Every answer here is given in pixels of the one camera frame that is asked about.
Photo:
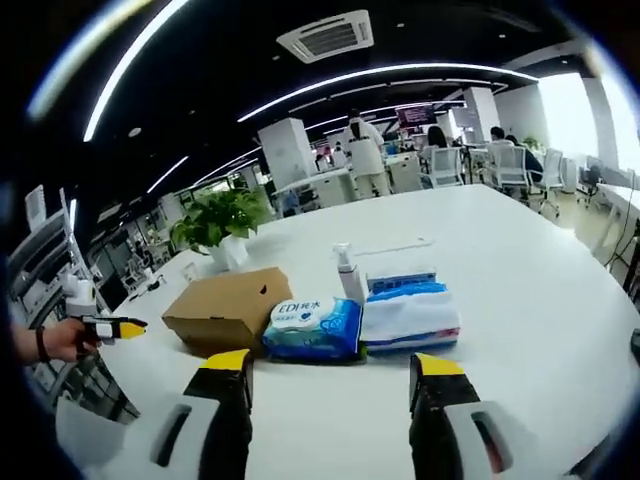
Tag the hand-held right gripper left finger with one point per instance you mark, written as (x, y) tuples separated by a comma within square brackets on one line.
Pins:
[(220, 410)]

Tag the wall screen with red display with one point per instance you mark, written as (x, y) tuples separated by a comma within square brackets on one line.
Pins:
[(415, 114)]

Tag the green plant in white pot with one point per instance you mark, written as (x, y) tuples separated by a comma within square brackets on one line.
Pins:
[(220, 220)]

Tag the small black table item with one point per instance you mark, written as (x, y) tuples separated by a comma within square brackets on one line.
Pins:
[(153, 286)]

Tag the black green pouch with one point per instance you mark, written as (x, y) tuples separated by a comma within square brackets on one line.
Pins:
[(363, 350)]

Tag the black wristband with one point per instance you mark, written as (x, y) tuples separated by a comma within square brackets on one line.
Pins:
[(42, 345)]

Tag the ceiling air conditioner vent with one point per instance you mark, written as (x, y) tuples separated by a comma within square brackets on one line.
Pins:
[(325, 35)]

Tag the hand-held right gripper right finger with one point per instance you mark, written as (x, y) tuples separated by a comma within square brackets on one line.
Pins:
[(440, 420)]

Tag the white table socket strip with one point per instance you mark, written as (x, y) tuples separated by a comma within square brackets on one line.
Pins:
[(400, 246)]

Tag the row of white office chairs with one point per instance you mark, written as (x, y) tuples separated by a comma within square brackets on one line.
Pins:
[(515, 167)]

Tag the white paper cup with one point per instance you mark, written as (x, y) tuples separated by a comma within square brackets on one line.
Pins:
[(190, 272)]

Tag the white blue tissue pack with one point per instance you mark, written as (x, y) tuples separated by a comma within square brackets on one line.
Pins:
[(410, 315)]

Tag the curved ceiling light strip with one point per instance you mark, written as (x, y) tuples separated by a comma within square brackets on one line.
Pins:
[(390, 72), (125, 65)]

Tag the brown cardboard shoe box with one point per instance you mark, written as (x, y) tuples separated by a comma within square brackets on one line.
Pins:
[(225, 305)]

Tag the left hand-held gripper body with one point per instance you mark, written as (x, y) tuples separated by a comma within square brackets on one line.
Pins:
[(82, 297)]

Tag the white metal shelf rack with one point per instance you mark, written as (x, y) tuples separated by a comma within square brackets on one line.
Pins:
[(42, 240)]

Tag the blue white wet wipes pack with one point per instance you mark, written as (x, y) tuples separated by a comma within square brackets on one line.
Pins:
[(310, 330)]

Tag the clear spray bottle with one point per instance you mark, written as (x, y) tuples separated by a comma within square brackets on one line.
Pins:
[(350, 280)]

